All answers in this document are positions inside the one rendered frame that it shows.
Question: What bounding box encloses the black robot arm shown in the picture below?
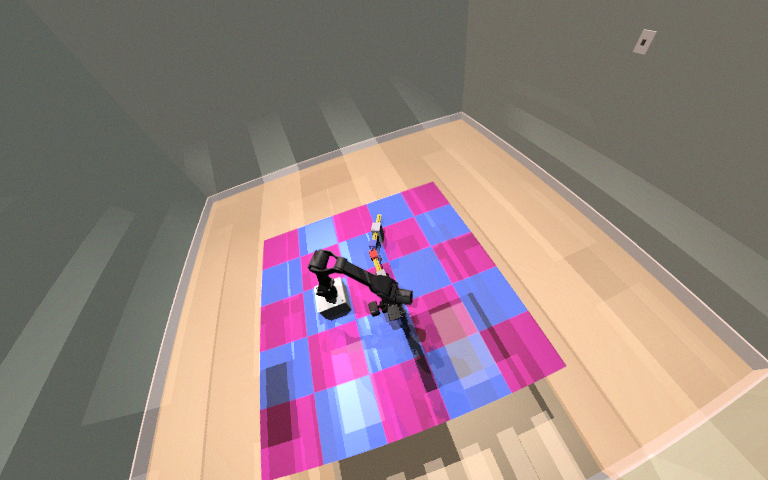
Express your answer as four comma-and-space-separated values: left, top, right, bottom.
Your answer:
307, 249, 413, 321

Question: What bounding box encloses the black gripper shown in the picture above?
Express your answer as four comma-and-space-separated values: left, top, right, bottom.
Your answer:
368, 300, 403, 317

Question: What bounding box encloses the yellow octagonal bar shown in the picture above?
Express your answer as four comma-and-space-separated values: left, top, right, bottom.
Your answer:
373, 259, 386, 276

